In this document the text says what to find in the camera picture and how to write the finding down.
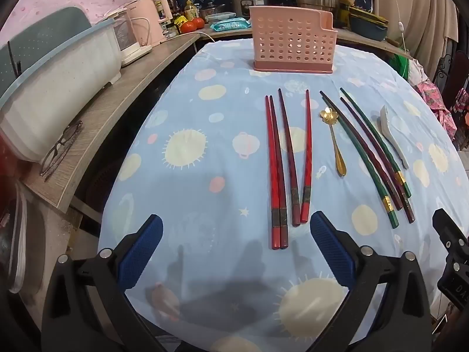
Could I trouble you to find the glass lidded container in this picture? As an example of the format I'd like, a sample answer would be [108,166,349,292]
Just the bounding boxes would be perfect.
[203,10,237,23]

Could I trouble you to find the gold flower spoon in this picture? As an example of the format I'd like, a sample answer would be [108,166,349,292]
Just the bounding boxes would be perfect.
[319,108,347,177]

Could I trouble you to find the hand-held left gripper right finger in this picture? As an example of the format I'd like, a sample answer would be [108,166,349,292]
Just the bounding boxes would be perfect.
[311,211,433,352]

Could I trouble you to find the pink perforated utensil basket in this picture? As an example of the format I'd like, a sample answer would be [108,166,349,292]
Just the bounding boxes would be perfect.
[249,5,337,74]

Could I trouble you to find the teal plastic chair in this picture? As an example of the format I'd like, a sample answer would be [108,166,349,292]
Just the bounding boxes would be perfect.
[0,5,92,96]

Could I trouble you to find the wooden side counter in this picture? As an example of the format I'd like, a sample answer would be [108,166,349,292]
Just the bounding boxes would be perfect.
[24,26,414,213]

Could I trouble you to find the dark purple chopstick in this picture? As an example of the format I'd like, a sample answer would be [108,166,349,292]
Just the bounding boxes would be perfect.
[320,90,404,211]
[339,96,416,224]

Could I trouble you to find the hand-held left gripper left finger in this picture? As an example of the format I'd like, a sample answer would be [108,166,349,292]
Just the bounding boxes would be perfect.
[42,214,165,352]

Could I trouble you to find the beige curtain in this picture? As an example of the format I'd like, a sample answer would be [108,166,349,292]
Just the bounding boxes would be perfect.
[370,0,458,59]

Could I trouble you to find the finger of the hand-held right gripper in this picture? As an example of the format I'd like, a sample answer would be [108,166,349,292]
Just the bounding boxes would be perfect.
[432,208,469,261]

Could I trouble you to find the white glass kettle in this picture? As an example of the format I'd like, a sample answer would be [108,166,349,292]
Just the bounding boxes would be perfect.
[106,9,152,67]

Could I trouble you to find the blue wet wipes pack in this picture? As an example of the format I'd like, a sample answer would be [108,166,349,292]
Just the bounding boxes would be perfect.
[210,18,253,33]

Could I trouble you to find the green chopstick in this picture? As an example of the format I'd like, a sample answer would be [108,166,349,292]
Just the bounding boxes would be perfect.
[339,87,412,199]
[322,93,400,229]

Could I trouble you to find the dark metal chair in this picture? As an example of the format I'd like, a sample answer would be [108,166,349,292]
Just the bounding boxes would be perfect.
[432,51,469,96]

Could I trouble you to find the white cable with switch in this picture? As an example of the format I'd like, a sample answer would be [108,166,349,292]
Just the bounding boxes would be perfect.
[386,0,409,50]

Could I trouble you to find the pink floral cloth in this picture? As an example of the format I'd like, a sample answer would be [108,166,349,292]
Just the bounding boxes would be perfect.
[414,81,469,136]

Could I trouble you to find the green basin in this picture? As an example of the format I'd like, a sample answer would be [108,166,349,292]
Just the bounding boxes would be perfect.
[388,53,412,79]

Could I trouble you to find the white ceramic spoon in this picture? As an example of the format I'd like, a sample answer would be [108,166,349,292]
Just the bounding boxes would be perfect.
[379,104,410,169]

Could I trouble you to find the pink kitchen appliance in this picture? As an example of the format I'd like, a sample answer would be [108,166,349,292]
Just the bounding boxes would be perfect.
[126,0,173,46]

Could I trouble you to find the dark red chopstick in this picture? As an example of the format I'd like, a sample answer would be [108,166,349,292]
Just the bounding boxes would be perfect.
[278,88,301,227]

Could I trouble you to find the yellow oil bottle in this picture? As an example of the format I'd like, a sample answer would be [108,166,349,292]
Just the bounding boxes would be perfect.
[184,0,200,21]

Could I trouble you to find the eyeglasses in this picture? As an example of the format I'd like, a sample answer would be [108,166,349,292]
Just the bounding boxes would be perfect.
[40,120,84,182]

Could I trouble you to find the white tub with blue rim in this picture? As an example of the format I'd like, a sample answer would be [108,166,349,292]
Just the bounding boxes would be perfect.
[0,18,123,164]

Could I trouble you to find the blue printed tablecloth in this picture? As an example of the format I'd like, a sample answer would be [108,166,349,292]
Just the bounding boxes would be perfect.
[97,38,466,352]

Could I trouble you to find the yellow-brown lump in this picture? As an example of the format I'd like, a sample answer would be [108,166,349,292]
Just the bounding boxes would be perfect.
[339,0,357,23]

